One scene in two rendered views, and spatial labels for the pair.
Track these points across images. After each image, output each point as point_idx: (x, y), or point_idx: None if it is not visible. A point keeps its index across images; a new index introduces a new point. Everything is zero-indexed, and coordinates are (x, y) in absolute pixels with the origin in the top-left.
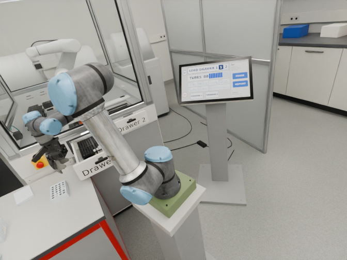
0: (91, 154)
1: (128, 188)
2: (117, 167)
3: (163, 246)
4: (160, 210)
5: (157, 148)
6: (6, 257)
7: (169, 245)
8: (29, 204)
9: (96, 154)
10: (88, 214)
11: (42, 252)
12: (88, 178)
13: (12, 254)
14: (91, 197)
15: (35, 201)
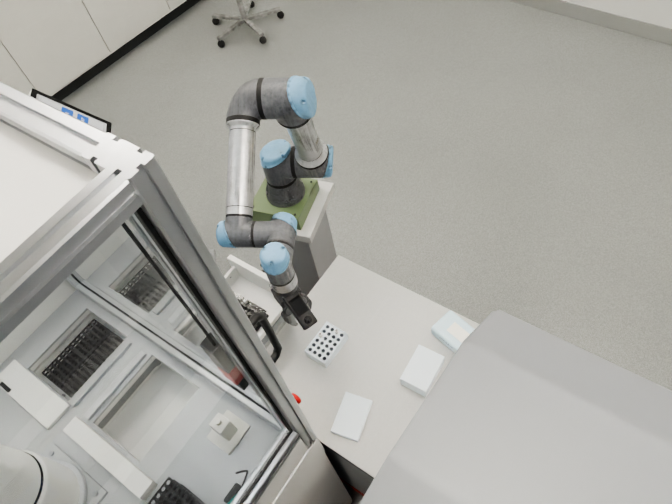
0: (248, 316)
1: (330, 149)
2: (320, 143)
3: (324, 272)
4: (314, 194)
5: (268, 151)
6: (430, 324)
7: (326, 246)
8: (362, 384)
9: (261, 276)
10: (344, 274)
11: (404, 287)
12: (286, 327)
13: (423, 320)
14: (320, 291)
15: (354, 377)
